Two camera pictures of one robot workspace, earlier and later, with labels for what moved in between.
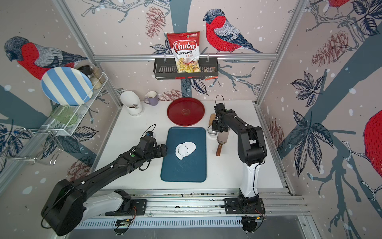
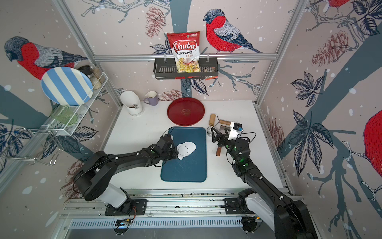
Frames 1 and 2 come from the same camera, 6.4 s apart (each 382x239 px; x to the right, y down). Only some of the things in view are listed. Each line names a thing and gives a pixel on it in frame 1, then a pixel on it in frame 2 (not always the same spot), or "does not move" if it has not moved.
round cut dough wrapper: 183,150 does not move
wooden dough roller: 212,117 does not move
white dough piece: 183,150 does not move
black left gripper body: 156,152 to 172,154
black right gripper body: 217,127 to 229,145
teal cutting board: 186,159 does not move
